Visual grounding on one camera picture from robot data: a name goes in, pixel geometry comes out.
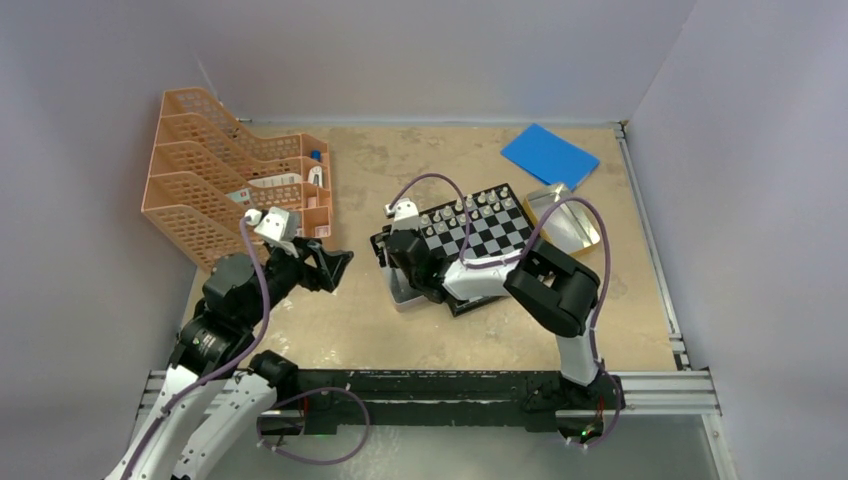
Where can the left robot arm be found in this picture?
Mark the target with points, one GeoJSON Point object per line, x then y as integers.
{"type": "Point", "coordinates": [205, 402]}

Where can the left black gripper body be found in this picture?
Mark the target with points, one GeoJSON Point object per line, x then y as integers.
{"type": "Point", "coordinates": [282, 271]}

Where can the white stapler in rack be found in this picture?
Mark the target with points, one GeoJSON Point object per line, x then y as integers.
{"type": "Point", "coordinates": [316, 176]}

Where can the blue notebook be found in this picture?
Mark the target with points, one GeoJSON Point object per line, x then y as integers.
{"type": "Point", "coordinates": [549, 158]}

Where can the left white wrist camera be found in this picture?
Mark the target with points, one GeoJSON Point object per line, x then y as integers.
{"type": "Point", "coordinates": [277, 227]}

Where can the orange plastic file rack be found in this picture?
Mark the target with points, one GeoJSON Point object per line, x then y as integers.
{"type": "Point", "coordinates": [197, 186]}

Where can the white label box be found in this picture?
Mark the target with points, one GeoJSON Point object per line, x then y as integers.
{"type": "Point", "coordinates": [278, 180]}

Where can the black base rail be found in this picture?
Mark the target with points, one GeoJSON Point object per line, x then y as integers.
{"type": "Point", "coordinates": [537, 401]}

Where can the black white chess board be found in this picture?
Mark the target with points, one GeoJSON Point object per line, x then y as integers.
{"type": "Point", "coordinates": [498, 224]}

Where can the silver metal tin tray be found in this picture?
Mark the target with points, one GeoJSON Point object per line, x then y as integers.
{"type": "Point", "coordinates": [403, 295]}

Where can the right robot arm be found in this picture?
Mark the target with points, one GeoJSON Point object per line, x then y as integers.
{"type": "Point", "coordinates": [555, 289]}

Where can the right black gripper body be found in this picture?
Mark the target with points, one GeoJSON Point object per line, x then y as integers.
{"type": "Point", "coordinates": [415, 278]}

